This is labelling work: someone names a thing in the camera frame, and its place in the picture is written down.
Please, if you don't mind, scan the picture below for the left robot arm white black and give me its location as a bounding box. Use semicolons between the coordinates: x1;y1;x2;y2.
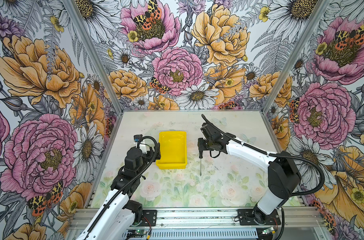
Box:
77;135;161;240

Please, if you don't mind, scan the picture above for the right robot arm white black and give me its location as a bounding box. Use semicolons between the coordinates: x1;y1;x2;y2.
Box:
198;120;301;225

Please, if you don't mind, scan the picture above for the yellow plastic bin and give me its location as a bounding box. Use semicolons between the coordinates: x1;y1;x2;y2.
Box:
156;131;188;170

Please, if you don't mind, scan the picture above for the left green circuit board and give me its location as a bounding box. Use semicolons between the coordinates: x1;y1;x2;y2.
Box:
125;230;152;240

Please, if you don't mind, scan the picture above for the green circuit board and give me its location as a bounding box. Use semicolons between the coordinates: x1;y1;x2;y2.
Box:
261;227;275;235
125;230;152;240

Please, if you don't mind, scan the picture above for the right green circuit board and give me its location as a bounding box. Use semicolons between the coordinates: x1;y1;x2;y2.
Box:
261;227;275;235

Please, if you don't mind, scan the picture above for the left black corrugated cable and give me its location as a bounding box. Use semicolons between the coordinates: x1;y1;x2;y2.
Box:
84;135;161;238

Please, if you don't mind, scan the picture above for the black corrugated cable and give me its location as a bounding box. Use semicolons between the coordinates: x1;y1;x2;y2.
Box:
84;135;161;238
201;113;325;197

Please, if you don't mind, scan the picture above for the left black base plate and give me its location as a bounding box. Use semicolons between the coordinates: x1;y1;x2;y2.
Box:
138;210;158;227

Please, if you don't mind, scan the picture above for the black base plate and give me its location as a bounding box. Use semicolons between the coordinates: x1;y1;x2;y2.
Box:
234;209;281;226
138;210;158;227

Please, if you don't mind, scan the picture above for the aluminium front rail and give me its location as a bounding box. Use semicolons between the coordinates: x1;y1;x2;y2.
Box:
69;206;324;230

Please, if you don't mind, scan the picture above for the white slotted cable duct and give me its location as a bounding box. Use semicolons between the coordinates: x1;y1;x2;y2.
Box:
118;228;259;240

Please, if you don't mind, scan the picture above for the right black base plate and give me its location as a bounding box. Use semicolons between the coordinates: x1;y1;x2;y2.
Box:
234;209;281;226

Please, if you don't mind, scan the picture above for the right black corrugated cable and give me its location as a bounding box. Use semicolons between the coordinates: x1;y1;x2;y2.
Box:
201;113;325;197

